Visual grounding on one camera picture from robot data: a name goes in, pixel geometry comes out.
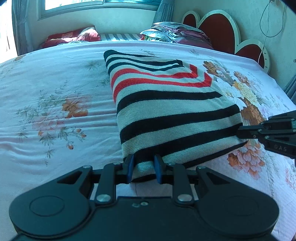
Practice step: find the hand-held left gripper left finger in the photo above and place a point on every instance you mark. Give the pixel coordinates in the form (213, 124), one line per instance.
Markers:
(130, 169)

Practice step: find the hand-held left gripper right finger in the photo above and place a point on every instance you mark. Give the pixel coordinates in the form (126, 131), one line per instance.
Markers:
(158, 171)

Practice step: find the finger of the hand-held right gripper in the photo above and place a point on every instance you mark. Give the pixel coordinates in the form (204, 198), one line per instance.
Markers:
(252, 131)

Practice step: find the striped knit sweater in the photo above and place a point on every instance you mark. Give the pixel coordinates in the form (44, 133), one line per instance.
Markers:
(171, 111)

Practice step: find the floral pink bed sheet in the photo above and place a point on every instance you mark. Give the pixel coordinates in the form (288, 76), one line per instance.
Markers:
(57, 97)

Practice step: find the red heart-shaped headboard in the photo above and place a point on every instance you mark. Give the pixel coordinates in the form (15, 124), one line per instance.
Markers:
(219, 30)

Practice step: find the stack of folded bedding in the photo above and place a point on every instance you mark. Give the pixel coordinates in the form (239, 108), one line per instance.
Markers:
(175, 32)

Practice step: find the striped grey white sheet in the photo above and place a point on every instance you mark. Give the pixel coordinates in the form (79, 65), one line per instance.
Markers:
(120, 37)

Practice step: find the red pillow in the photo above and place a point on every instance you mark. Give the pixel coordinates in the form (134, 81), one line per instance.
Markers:
(69, 37)

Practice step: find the blue curtain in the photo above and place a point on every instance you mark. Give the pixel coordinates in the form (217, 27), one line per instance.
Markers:
(164, 10)
(22, 27)

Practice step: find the window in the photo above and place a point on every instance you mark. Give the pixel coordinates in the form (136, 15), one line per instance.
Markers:
(97, 5)

